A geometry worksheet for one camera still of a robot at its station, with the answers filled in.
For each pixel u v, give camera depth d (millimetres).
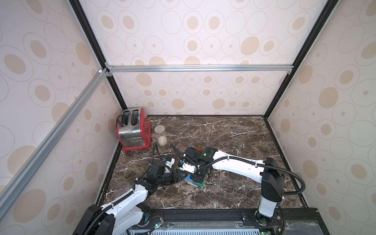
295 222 735
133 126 904
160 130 927
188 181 828
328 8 686
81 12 688
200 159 564
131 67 951
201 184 796
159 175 667
